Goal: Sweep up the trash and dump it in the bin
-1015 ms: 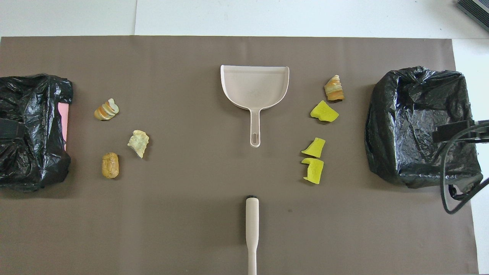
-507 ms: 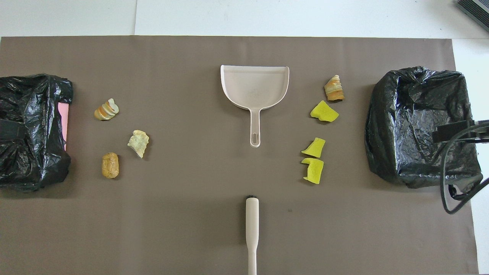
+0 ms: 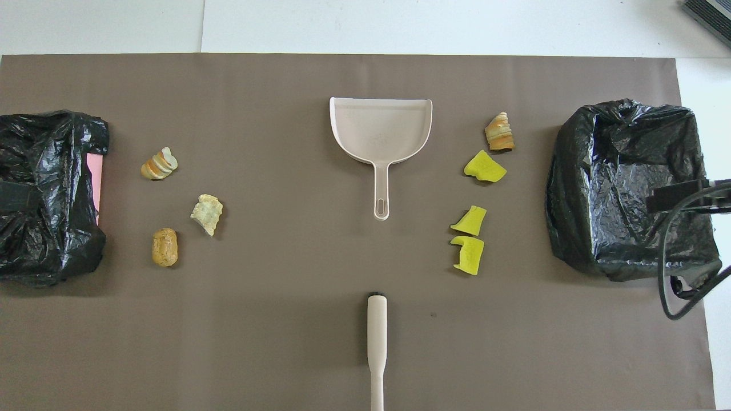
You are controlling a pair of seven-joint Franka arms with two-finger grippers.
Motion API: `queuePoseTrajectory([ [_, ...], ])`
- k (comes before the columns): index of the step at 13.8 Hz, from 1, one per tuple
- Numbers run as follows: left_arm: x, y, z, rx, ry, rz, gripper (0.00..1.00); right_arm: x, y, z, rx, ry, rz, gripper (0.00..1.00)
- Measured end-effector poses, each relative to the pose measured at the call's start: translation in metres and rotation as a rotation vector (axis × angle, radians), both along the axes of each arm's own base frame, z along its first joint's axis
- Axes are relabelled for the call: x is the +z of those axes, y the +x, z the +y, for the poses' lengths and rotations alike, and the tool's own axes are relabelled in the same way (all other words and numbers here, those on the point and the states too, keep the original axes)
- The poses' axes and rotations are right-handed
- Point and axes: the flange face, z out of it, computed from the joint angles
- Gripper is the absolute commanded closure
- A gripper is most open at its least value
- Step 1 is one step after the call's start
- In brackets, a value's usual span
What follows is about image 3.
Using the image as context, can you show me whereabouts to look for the pale bread piece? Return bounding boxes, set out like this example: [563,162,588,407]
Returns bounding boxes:
[190,194,224,237]

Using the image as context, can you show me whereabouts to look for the yellow sponge piece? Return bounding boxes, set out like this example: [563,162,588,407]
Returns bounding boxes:
[450,205,488,236]
[463,150,508,183]
[450,236,485,276]

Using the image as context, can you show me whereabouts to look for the brown bread roll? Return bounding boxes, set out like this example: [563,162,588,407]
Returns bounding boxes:
[152,228,179,268]

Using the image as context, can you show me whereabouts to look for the beige hand brush black bristles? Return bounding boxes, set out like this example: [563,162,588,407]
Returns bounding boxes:
[367,292,388,411]

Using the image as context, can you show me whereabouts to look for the striped croissant piece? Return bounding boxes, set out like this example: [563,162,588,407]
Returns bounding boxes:
[140,147,179,181]

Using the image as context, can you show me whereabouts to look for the brown paper table mat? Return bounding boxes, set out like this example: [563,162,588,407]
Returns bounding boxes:
[0,53,716,411]

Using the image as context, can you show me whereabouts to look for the pink bin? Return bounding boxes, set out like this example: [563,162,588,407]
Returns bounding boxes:
[87,153,104,227]

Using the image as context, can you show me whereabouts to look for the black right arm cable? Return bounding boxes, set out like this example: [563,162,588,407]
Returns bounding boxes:
[658,179,731,320]

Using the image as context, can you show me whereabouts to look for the dark ridged device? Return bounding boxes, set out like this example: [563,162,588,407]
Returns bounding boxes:
[681,0,731,49]

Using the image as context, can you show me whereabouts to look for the beige plastic dustpan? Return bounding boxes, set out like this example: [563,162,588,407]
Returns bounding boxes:
[329,96,433,221]

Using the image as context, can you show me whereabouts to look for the black plastic trash bag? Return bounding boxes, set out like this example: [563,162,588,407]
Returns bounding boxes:
[544,98,723,300]
[0,110,110,288]

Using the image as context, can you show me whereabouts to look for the orange croissant piece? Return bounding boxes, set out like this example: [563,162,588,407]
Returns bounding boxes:
[484,112,516,152]

